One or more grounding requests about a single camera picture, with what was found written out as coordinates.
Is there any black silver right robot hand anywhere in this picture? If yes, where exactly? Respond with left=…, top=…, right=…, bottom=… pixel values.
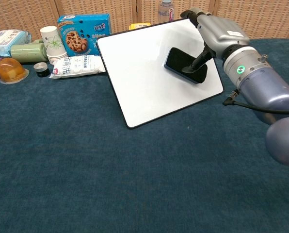
left=180, top=7, right=251, bottom=73

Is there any white rectangular board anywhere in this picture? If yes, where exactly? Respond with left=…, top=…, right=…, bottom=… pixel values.
left=96, top=17, right=225, bottom=130

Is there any white plastic pouch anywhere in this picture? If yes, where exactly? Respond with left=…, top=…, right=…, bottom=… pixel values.
left=48, top=54, right=107, bottom=79

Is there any orange jelly cup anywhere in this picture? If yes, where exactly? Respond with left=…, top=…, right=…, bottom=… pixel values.
left=0, top=57, right=30, bottom=84

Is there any light blue wet wipes pack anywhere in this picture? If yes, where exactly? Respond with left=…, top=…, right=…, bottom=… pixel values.
left=0, top=29, right=32, bottom=58

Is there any clear water bottle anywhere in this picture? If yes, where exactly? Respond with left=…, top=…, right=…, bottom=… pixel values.
left=157, top=0, right=176, bottom=25

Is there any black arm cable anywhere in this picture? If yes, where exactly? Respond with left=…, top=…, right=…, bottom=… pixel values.
left=222, top=89, right=289, bottom=115

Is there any dark blue table cloth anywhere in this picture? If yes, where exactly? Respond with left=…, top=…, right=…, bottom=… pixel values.
left=0, top=37, right=289, bottom=233

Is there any white paper cup stack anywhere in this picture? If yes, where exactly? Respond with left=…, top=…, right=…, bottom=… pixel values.
left=39, top=25, right=68, bottom=65

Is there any blue cookie box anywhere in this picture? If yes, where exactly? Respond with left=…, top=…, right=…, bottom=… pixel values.
left=57, top=13, right=112, bottom=57

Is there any yellow lidded container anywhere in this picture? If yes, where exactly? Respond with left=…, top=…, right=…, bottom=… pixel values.
left=128, top=22, right=152, bottom=31

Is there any small black rectangular object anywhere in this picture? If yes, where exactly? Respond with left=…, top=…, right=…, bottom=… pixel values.
left=164, top=47, right=209, bottom=85

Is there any small silver black tin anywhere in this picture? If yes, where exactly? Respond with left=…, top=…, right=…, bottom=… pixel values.
left=33, top=62, right=50, bottom=78

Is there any woven bamboo folding screen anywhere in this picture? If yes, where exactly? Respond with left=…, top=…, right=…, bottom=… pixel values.
left=0, top=0, right=289, bottom=41

